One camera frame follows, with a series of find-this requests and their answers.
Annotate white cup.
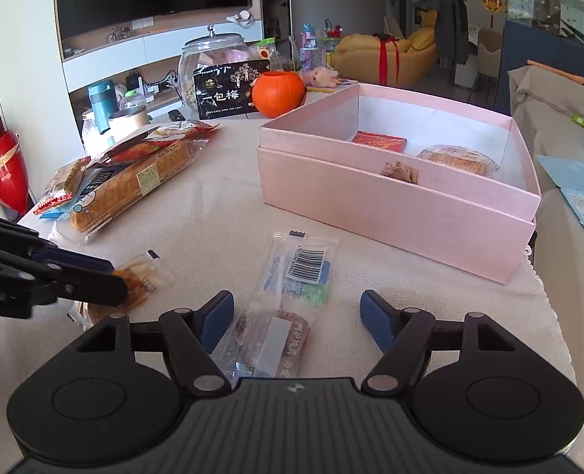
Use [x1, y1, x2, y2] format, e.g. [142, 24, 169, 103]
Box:
[108, 106, 149, 141]

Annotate orange carrot toy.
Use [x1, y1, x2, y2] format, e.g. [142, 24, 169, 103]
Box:
[526, 59, 584, 87]

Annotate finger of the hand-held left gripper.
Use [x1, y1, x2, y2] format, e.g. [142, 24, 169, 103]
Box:
[0, 210, 113, 276]
[23, 263, 131, 309]

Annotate teal thermos bottle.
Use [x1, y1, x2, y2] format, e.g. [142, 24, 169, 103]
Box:
[87, 80, 117, 135]

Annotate dark blue sofa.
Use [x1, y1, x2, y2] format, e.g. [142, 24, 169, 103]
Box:
[494, 20, 584, 114]

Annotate cream tablecloth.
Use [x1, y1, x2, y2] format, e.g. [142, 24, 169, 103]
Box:
[0, 118, 574, 474]

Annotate round pastry packet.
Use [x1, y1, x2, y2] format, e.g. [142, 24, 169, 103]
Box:
[415, 144, 500, 177]

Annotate black snack bag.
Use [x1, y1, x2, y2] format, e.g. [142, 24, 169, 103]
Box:
[193, 59, 272, 120]

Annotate orange pumpkin bucket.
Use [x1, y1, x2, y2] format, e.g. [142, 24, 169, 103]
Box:
[251, 71, 307, 119]

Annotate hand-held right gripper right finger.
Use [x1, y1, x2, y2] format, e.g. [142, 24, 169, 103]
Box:
[360, 290, 517, 398]

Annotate red ribbon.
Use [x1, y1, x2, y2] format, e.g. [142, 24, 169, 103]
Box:
[371, 34, 404, 86]

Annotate small clear brown snack packet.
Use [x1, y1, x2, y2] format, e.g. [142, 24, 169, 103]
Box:
[67, 251, 174, 329]

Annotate grey sofa cover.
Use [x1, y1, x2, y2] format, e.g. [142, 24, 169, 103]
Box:
[507, 64, 584, 193]

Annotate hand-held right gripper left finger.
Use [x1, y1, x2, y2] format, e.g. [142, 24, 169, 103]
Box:
[77, 291, 236, 398]

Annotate yellow plush bear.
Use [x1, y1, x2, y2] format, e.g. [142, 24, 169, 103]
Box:
[330, 24, 438, 87]

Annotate long braided bread packet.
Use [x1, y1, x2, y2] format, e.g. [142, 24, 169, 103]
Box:
[50, 138, 209, 245]

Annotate light blue printed cardboard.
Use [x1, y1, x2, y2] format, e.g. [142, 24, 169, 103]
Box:
[536, 154, 584, 245]

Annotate yellow hanging ornament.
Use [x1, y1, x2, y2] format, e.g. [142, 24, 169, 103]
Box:
[482, 0, 505, 28]

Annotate glass jar with lid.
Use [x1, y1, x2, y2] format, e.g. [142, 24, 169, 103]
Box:
[177, 24, 253, 109]

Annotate dark coat on rack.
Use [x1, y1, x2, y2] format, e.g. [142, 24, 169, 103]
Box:
[415, 0, 471, 65]

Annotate colourful kids water bottle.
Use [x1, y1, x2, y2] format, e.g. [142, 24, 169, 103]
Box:
[298, 24, 322, 72]

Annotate glass aquarium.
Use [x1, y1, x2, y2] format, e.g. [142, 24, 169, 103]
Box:
[502, 0, 584, 55]

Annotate pink cardboard box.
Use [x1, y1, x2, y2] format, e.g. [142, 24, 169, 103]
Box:
[256, 83, 542, 286]

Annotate pink plush toy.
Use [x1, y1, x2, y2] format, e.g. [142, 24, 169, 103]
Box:
[299, 66, 339, 87]

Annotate blue snack bag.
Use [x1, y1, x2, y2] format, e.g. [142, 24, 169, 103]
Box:
[40, 164, 127, 220]

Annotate beige chair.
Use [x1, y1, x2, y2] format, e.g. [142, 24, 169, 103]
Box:
[467, 27, 504, 104]

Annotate clear barcode snack packet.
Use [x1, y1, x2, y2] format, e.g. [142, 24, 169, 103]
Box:
[210, 231, 339, 381]

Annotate brown snack packet red edge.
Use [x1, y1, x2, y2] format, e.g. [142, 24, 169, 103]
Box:
[32, 157, 92, 215]

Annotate red roast chicken packet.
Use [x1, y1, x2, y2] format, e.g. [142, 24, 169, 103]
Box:
[102, 121, 221, 164]

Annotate white tv cabinet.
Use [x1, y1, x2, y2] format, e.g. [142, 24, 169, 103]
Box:
[60, 10, 266, 109]

